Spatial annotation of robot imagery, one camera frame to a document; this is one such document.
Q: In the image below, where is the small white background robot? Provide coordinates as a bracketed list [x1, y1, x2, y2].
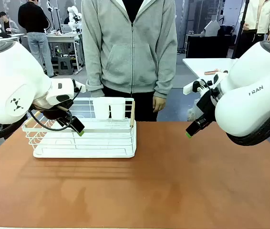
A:
[67, 6, 83, 33]

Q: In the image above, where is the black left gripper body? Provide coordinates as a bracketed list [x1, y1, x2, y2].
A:
[42, 101, 75, 121]

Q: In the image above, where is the red flat tool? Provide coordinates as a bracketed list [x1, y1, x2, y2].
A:
[204, 69, 228, 75]

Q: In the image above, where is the clear plastic bag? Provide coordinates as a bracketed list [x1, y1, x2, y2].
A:
[187, 107, 201, 122]

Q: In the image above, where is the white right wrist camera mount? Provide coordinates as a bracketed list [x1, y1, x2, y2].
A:
[183, 73, 221, 96]

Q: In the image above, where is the black cabinet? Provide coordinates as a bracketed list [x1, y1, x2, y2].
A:
[186, 25, 235, 59]

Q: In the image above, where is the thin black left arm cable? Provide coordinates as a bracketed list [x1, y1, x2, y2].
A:
[28, 85, 83, 132]

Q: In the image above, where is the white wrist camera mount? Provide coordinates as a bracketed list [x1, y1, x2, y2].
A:
[183, 73, 221, 96]
[73, 79, 87, 94]

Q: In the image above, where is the person's left forearm grey sleeve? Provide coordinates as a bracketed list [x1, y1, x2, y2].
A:
[153, 42, 178, 99]

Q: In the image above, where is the person's left hand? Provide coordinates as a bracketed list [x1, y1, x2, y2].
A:
[152, 96, 166, 113]

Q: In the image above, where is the white workbench with legs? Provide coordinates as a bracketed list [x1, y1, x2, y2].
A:
[22, 32, 83, 72]

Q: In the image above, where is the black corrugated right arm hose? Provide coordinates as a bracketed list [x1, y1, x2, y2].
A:
[227, 101, 270, 146]

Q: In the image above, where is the person in grey hoodie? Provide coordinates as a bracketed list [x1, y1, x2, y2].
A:
[81, 0, 178, 122]

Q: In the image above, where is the white wire dish rack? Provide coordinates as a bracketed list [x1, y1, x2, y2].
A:
[21, 97, 137, 159]

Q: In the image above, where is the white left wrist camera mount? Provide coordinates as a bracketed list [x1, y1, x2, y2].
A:
[73, 79, 87, 94]

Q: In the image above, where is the white angular device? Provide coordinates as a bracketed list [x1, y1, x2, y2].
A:
[201, 20, 221, 37]

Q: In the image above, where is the grey step stool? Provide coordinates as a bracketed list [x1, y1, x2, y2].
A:
[57, 56, 74, 76]

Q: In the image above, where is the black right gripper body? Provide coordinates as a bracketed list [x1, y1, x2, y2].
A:
[196, 90, 218, 123]

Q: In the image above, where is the black tripod pole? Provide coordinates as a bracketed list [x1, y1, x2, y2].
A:
[231, 0, 249, 59]

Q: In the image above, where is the white plastic utensil holder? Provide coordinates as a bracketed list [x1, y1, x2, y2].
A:
[92, 97, 126, 120]

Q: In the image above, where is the person in white jacket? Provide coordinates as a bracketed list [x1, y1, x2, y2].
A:
[239, 0, 270, 59]

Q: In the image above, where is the seated person in grey jacket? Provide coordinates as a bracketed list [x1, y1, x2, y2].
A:
[0, 11, 21, 34]

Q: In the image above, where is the white side table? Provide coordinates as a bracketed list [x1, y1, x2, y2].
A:
[182, 58, 238, 81]

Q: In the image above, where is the person's right forearm grey sleeve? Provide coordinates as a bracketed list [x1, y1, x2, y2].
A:
[81, 42, 104, 91]

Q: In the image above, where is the person in black sweater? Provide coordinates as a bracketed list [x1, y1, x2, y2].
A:
[18, 0, 54, 78]

